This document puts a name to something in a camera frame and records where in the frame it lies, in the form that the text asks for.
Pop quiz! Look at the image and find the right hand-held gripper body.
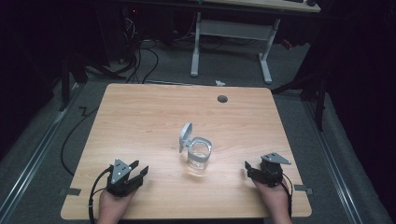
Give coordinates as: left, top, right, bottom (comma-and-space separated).
259, 151, 292, 189

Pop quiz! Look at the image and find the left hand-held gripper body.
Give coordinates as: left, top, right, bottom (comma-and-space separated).
106, 158, 139, 198

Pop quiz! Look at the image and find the person's left hand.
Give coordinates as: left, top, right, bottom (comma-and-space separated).
96, 189, 138, 224

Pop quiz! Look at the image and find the person's right hand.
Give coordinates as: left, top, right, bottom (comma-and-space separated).
251, 178, 293, 224

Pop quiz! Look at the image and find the grey tape strip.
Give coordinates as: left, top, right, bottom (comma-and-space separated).
292, 184, 314, 196
58, 187, 83, 197

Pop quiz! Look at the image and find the clear jar with grey lid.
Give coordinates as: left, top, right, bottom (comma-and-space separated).
178, 121, 214, 178

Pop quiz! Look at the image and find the black stand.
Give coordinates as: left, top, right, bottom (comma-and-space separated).
59, 52, 90, 112
271, 69, 329, 133

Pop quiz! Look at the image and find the white-legged desk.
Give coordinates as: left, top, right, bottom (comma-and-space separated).
189, 0, 322, 86

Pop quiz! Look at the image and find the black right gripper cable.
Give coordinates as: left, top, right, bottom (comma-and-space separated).
279, 173, 294, 218

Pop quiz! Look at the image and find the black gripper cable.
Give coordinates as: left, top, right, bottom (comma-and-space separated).
88, 166, 114, 224
279, 173, 294, 218

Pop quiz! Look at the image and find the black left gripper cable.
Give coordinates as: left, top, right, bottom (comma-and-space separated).
88, 166, 114, 224

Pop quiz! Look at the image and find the metal floor rail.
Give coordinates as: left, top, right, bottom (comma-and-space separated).
0, 82, 82, 220
303, 101, 365, 224

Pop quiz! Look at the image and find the black floor cable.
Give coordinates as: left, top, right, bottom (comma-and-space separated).
60, 105, 100, 177

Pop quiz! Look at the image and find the bundle of black cables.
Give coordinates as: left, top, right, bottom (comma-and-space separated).
120, 12, 161, 85

